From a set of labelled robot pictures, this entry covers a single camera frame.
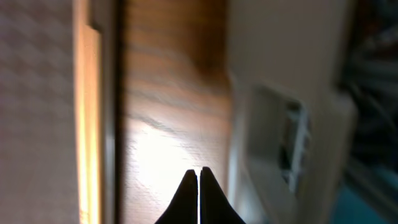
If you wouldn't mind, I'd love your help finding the wooden chopstick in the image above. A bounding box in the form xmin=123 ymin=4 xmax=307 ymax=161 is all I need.
xmin=75 ymin=25 xmax=101 ymax=224

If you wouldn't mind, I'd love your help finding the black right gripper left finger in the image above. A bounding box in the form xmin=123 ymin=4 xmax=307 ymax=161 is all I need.
xmin=155 ymin=169 xmax=198 ymax=224

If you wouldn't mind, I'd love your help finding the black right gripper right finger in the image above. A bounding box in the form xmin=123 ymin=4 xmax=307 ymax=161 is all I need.
xmin=200 ymin=167 xmax=245 ymax=224

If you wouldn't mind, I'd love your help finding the grey plastic dishwasher rack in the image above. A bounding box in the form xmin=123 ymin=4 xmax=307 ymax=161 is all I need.
xmin=226 ymin=0 xmax=398 ymax=224

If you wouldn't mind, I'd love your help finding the dark blue plate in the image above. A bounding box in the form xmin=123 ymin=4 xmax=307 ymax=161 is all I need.
xmin=329 ymin=185 xmax=388 ymax=224

